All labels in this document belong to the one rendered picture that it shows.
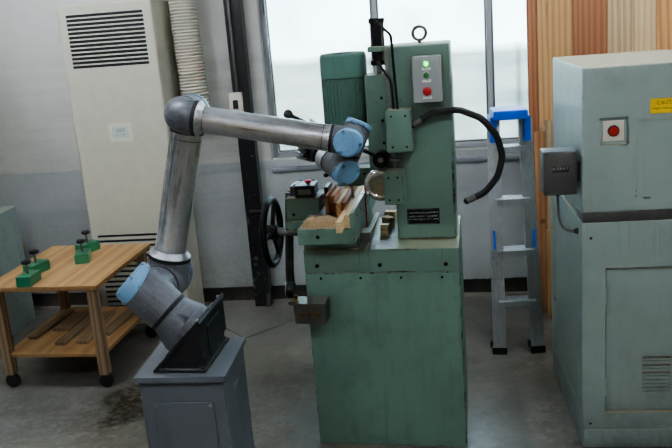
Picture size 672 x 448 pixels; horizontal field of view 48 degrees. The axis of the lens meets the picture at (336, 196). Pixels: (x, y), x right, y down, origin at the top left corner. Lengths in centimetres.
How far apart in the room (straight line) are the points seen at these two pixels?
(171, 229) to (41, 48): 226
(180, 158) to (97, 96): 172
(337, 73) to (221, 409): 124
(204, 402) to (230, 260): 210
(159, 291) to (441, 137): 112
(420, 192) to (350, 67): 53
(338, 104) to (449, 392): 116
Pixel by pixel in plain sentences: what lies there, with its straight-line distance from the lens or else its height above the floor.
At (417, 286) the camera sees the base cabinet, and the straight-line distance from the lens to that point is 281.
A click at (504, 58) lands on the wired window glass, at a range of 431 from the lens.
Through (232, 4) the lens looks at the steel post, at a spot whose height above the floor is 174.
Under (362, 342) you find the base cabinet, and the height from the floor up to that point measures 43.
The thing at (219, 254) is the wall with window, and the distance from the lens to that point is 459.
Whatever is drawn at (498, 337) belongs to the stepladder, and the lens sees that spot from 377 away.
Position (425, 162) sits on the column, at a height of 109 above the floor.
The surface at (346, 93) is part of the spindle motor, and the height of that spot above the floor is 136.
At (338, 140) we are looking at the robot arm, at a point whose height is 126.
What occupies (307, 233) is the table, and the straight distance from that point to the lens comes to 274.
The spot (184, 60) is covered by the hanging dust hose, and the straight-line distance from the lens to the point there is 422.
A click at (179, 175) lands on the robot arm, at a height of 115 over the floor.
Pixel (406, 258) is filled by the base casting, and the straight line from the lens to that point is 278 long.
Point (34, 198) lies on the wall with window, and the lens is 491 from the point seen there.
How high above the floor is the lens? 164
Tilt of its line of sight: 13 degrees down
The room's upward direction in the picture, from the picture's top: 4 degrees counter-clockwise
